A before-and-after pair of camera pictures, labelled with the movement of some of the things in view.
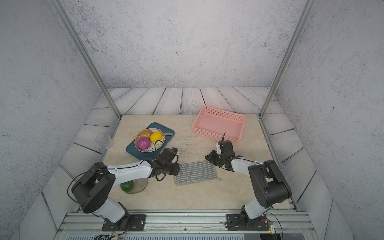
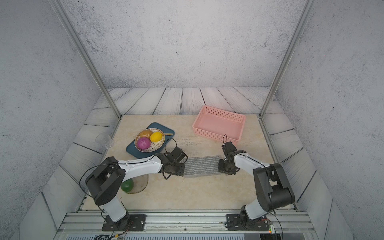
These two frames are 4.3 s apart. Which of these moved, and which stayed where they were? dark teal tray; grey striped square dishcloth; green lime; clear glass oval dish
Moved: grey striped square dishcloth
Stayed: green lime; clear glass oval dish; dark teal tray
